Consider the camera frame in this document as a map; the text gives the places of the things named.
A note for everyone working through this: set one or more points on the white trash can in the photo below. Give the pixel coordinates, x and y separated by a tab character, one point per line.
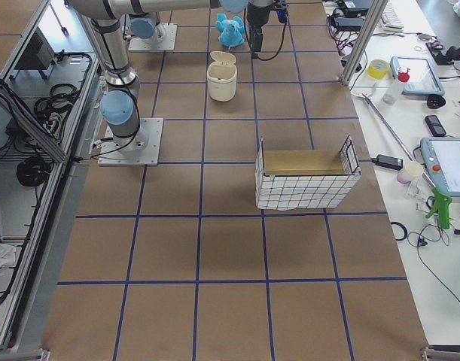
221	76

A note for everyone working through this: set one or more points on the teach pendant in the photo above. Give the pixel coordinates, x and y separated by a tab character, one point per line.
423	78
442	161

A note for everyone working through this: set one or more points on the paper cup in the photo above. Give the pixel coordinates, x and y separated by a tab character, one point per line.
410	171

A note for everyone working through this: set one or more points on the green plastic gun tool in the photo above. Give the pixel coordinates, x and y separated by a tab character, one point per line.
440	207

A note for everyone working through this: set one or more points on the wire basket with wooden box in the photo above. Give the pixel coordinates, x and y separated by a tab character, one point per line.
305	179

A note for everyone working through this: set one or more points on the clear bottle red cap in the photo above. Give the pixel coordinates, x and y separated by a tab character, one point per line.
394	92

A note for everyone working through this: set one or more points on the yellow tape roll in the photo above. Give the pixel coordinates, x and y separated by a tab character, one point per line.
378	69

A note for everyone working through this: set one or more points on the blue teddy bear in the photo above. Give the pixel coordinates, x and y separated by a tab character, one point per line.
231	30

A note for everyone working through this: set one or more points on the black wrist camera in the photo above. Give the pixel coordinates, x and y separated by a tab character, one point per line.
281	9

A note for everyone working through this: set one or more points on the black power adapter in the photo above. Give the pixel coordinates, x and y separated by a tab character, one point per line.
389	162

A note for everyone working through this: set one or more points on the long metal rod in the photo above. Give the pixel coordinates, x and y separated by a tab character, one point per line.
375	109

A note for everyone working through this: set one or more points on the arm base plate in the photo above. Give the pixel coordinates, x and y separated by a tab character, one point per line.
167	44
144	149

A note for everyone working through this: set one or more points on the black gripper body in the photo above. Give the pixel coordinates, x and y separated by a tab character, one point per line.
257	16

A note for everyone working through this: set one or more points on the teach pendant far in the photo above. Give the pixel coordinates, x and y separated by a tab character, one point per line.
423	78

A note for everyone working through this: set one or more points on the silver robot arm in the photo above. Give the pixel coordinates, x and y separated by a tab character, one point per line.
120	106
147	30

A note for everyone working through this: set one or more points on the aluminium frame post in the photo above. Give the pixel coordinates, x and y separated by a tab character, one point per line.
372	18

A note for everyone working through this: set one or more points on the teach pendant near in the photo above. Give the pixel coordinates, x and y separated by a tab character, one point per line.
442	161

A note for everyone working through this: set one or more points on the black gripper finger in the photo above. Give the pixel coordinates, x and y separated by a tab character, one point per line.
256	40

